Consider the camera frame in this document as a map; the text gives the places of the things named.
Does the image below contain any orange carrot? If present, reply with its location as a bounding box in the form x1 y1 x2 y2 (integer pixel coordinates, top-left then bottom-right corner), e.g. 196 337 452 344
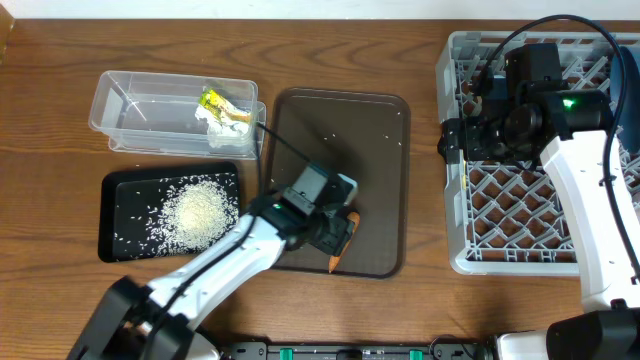
328 211 361 273

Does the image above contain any dark blue plate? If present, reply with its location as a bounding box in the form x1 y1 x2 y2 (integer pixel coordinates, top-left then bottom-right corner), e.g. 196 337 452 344
609 46 639 154

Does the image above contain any white tissue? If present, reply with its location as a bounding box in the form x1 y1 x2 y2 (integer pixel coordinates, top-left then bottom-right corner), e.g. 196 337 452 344
195 105 251 148

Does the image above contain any yellow green snack wrapper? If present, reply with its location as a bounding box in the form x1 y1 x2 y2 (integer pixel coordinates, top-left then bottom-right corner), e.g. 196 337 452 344
198 88 251 123

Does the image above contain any light blue rice bowl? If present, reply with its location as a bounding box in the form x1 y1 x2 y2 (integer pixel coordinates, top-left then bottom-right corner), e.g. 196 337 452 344
338 173 358 206

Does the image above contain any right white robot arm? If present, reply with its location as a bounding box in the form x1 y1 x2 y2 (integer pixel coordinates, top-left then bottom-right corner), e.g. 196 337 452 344
438 90 639 359

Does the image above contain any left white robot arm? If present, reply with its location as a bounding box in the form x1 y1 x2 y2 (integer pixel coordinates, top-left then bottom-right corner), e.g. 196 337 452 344
68 196 360 359

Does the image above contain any grey dishwasher rack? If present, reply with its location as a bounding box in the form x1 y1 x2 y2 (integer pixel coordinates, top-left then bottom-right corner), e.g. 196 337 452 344
436 31 639 276

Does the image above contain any dark brown serving tray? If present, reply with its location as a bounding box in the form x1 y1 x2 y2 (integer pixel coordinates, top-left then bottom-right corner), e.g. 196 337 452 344
265 88 410 279

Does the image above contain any pile of white rice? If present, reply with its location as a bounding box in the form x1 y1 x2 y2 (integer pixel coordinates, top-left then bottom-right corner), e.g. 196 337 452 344
112 172 240 259

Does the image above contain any black plastic bin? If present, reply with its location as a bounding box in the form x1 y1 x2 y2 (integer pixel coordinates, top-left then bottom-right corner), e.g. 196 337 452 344
98 162 238 263

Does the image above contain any clear plastic bin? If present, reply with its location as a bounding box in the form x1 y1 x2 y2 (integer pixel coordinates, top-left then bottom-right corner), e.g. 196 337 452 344
88 71 266 160

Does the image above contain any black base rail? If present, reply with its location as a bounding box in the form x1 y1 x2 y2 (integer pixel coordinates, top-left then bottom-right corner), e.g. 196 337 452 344
220 335 498 360

